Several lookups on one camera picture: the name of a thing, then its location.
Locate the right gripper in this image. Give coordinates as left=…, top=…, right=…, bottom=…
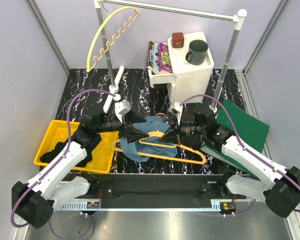
left=159, top=114, right=206, bottom=146

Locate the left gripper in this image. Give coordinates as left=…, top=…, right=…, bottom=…
left=96, top=108, right=150, bottom=143

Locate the blue tank top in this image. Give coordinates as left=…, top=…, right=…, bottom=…
left=120, top=115, right=178, bottom=163

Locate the orange-yellow plastic hanger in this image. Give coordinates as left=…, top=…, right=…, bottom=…
left=111, top=115, right=207, bottom=165

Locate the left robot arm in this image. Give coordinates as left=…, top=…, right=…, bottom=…
left=10, top=111, right=148, bottom=229

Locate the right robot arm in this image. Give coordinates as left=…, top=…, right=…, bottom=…
left=160, top=102, right=300, bottom=218

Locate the pale yellow wavy hanger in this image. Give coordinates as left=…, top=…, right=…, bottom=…
left=86, top=6, right=140, bottom=73

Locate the yellow plastic bin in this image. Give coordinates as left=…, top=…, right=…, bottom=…
left=33, top=119, right=119, bottom=174

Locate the white clothes rack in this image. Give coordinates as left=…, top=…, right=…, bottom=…
left=86, top=0, right=248, bottom=112

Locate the white side cabinet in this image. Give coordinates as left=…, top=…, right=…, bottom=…
left=148, top=32, right=214, bottom=103

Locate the purple book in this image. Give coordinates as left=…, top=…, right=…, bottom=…
left=158, top=43, right=173, bottom=74

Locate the blue book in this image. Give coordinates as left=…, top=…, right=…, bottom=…
left=150, top=43, right=160, bottom=74

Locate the green folder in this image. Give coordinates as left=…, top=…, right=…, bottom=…
left=200, top=99, right=270, bottom=175

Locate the dark green mug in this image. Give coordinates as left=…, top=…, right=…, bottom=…
left=185, top=39, right=209, bottom=66

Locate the black cloth in bin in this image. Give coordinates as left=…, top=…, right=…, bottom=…
left=39, top=141, right=92, bottom=168

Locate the dark brown book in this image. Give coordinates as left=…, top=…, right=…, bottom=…
left=146, top=41, right=155, bottom=71

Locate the brown cube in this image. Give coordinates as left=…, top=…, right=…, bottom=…
left=171, top=32, right=185, bottom=49

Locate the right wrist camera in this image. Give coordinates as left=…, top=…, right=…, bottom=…
left=168, top=102, right=183, bottom=124

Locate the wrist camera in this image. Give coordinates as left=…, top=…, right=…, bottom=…
left=113, top=93, right=131, bottom=123
left=168, top=102, right=183, bottom=124

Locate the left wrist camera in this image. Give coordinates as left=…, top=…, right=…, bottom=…
left=113, top=93, right=131, bottom=123

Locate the aluminium frame rail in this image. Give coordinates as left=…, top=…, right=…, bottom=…
left=22, top=182, right=297, bottom=213

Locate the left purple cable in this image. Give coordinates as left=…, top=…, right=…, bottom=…
left=9, top=88, right=117, bottom=238

